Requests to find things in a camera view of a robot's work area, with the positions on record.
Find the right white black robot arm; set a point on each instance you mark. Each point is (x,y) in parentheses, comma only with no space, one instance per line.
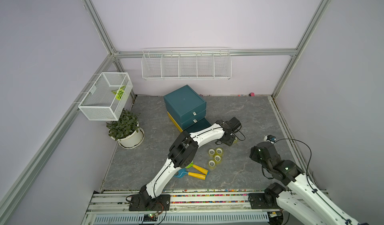
(295,193)

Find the potted green plant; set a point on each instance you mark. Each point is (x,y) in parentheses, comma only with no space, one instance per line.
(126,131)

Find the teal three-drawer cabinet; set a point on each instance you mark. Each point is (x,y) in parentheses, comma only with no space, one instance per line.
(185,107)

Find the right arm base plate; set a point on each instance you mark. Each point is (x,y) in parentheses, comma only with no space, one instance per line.
(262,201)

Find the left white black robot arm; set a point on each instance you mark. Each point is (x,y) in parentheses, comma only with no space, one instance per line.
(183,151)

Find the green leaf toy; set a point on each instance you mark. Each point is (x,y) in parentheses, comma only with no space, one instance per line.
(119,93)

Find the white wire mesh basket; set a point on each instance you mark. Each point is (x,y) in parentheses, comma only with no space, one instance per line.
(99,103)

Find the yellow tape roll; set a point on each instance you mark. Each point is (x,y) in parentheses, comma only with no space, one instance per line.
(217,159)
(211,152)
(211,164)
(219,151)

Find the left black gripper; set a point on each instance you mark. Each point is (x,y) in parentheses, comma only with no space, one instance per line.
(230,142)

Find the green toy shovel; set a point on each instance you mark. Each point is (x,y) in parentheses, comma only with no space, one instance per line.
(198,168)

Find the blue toy rake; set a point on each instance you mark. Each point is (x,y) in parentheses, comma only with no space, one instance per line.
(183,172)

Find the white wire wall shelf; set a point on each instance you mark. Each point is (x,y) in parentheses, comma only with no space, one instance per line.
(186,63)

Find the white vented cable duct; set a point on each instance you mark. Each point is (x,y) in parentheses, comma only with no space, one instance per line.
(183,218)

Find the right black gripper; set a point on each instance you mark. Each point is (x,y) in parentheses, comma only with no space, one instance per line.
(253,152)

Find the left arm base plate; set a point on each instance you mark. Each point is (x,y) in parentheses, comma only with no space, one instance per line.
(139,203)

